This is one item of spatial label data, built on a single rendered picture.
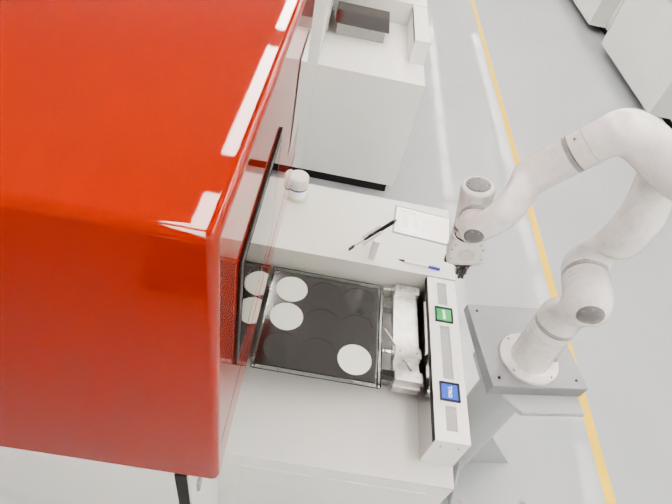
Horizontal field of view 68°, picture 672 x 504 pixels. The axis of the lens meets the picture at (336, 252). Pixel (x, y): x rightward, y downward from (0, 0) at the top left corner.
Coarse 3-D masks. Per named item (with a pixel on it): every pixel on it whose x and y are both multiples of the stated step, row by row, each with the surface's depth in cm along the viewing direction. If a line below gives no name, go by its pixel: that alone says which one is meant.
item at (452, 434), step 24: (432, 288) 160; (432, 312) 153; (456, 312) 155; (432, 336) 147; (456, 336) 148; (432, 360) 141; (456, 360) 143; (456, 408) 132; (456, 432) 127; (432, 456) 132; (456, 456) 131
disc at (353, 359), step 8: (352, 344) 147; (344, 352) 145; (352, 352) 146; (360, 352) 146; (344, 360) 143; (352, 360) 144; (360, 360) 144; (368, 360) 145; (344, 368) 141; (352, 368) 142; (360, 368) 142; (368, 368) 143
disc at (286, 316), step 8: (280, 304) 153; (288, 304) 153; (272, 312) 150; (280, 312) 151; (288, 312) 151; (296, 312) 152; (272, 320) 148; (280, 320) 149; (288, 320) 149; (296, 320) 150; (280, 328) 147; (288, 328) 147
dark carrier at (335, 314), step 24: (312, 288) 159; (336, 288) 161; (360, 288) 163; (312, 312) 153; (336, 312) 154; (360, 312) 156; (264, 336) 144; (288, 336) 146; (312, 336) 147; (336, 336) 148; (360, 336) 150; (264, 360) 139; (288, 360) 140; (312, 360) 142; (336, 360) 143
